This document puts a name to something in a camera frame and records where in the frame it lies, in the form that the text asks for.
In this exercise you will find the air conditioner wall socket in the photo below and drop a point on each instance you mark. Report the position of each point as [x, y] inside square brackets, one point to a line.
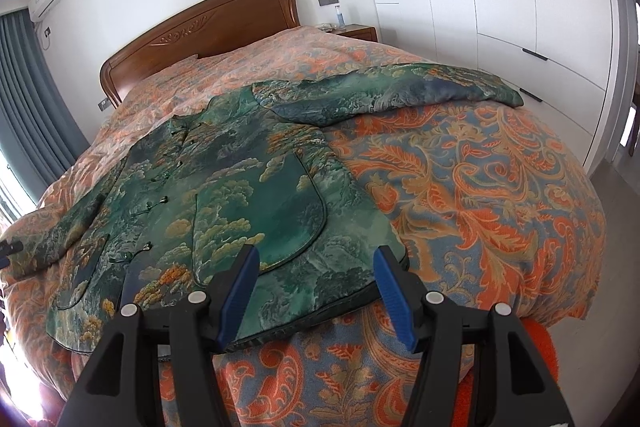
[48, 32]

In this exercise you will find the green landscape print jacket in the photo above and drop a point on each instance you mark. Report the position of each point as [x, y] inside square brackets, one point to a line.
[240, 187]

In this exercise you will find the bright window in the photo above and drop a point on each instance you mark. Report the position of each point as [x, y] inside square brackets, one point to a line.
[7, 192]

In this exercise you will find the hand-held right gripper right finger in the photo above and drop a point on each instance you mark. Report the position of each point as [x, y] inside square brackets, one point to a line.
[396, 302]

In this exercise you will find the wooden headboard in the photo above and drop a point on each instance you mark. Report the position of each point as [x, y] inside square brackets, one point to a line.
[200, 27]

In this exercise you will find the orange paisley bedspread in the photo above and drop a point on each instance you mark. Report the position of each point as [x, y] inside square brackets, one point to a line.
[475, 187]

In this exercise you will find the grey-blue curtain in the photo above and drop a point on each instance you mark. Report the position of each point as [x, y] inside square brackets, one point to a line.
[30, 82]

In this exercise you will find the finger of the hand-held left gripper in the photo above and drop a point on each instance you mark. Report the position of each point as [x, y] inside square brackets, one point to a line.
[10, 249]

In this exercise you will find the wooden nightstand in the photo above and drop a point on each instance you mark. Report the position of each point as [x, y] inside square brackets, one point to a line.
[357, 32]

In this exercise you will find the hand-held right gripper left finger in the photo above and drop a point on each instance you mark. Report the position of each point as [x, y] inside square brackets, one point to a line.
[239, 302]

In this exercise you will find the small bottle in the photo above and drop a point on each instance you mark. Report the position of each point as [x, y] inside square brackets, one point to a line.
[339, 18]

